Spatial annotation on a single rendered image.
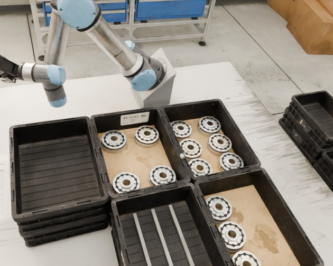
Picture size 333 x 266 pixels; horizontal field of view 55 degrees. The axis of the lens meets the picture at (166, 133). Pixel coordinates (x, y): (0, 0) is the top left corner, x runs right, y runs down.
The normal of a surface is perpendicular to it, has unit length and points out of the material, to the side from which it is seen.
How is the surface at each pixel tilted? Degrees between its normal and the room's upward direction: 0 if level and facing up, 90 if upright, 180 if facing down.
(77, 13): 82
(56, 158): 0
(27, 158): 0
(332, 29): 88
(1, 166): 0
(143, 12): 90
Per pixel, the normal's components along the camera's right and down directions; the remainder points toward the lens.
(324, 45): 0.14, 0.76
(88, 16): 0.31, 0.63
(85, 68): 0.14, -0.67
